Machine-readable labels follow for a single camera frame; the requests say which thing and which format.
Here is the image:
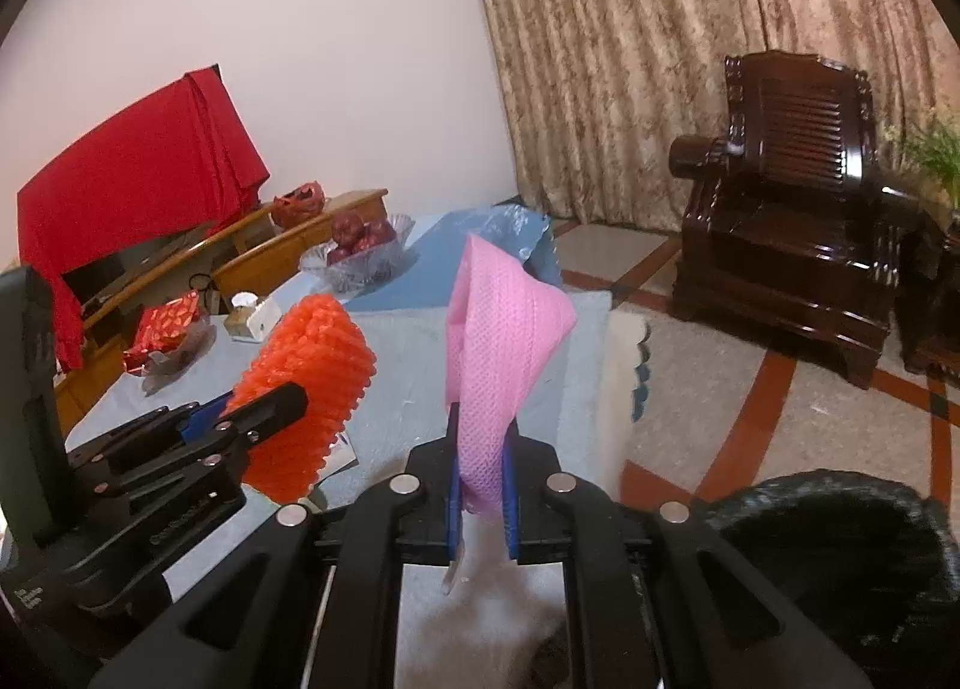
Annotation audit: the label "orange foam fruit net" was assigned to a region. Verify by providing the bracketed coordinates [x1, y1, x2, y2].
[224, 294, 376, 504]

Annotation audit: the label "pink foam fruit net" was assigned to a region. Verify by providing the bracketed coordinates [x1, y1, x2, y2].
[446, 234, 576, 515]

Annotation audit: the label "black trash bin bag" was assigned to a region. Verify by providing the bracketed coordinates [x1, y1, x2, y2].
[703, 470, 958, 687]

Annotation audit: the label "white toothpaste box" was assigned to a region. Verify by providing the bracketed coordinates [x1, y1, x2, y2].
[317, 431, 358, 483]

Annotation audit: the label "red snack packet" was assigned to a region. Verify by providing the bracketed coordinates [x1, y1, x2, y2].
[124, 290, 202, 374]

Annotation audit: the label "tissue box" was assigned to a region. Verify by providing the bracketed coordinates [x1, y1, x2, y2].
[224, 291, 283, 343]

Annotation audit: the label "glass fruit bowl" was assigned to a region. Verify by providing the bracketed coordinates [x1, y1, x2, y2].
[298, 215, 415, 297]

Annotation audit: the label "red apples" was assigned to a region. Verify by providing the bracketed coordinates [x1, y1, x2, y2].
[325, 212, 397, 265]

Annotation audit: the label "grey-blue table cloth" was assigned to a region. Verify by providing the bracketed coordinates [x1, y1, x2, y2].
[94, 296, 659, 687]

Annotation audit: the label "red cloth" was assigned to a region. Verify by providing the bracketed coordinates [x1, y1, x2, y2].
[16, 67, 268, 371]

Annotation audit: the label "blue plastic table cover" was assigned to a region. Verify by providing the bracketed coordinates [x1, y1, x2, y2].
[262, 201, 566, 316]

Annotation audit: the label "dark wooden armchair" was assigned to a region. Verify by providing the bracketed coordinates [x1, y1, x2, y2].
[669, 51, 913, 389]

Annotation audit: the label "dark wooden side table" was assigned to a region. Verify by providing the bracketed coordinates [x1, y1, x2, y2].
[895, 210, 958, 386]

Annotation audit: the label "patterned beige curtain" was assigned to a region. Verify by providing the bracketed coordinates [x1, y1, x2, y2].
[482, 0, 958, 231]

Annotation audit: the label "green potted plant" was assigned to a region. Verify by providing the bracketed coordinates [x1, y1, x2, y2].
[900, 109, 960, 210]

